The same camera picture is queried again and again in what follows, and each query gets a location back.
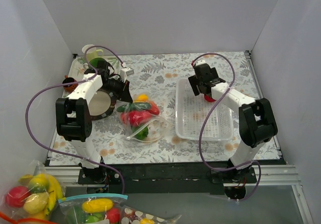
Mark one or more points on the orange red fake mango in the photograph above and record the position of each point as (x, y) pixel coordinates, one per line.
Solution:
(154, 110)

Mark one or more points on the bag of yellow fruit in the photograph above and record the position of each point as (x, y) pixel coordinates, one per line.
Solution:
(32, 197)

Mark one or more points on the green fake cucumber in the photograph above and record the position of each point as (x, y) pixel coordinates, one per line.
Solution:
(134, 106)

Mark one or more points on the red fake apple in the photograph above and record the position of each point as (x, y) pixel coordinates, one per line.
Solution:
(135, 118)

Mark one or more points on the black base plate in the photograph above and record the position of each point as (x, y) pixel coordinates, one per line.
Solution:
(189, 177)

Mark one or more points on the floral tray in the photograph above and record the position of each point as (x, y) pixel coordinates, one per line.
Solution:
(78, 68)

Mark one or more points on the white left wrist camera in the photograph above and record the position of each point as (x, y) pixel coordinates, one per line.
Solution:
(125, 73)

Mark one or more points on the blue zip bag of fruit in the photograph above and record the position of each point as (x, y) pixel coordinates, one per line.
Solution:
(92, 208)

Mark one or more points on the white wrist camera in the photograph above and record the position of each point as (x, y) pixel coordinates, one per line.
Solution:
(198, 62)
(125, 73)

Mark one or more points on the red fake tomato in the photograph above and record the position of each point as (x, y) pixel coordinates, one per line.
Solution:
(208, 98)

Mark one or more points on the polka dot spare bag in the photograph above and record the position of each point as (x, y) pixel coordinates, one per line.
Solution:
(132, 215)

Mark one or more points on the green fake pepper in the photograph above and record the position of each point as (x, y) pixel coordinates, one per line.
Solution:
(142, 132)

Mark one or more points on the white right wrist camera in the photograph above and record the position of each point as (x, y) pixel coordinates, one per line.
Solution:
(198, 62)

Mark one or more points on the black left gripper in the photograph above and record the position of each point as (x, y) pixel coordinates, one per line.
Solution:
(124, 90)

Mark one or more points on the pale yellow mug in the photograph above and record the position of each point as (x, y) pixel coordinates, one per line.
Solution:
(92, 52)

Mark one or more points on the floral mug green inside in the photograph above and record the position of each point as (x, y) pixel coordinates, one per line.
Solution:
(94, 63)

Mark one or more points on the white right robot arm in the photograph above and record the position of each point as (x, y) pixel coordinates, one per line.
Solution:
(257, 123)

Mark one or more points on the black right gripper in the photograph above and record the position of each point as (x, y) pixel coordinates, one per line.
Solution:
(203, 84)

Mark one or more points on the round black rimmed plate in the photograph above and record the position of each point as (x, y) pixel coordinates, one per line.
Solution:
(102, 105)

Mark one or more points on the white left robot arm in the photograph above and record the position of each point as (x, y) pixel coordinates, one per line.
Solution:
(73, 117)

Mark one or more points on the orange fake fruit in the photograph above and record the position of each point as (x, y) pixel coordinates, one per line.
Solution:
(142, 97)

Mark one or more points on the white plastic basket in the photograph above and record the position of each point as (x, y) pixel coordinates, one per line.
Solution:
(191, 112)

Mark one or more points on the polka dot zip bag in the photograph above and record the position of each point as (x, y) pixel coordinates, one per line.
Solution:
(158, 126)

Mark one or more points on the brown small cup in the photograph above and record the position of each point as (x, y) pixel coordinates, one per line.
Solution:
(70, 84)

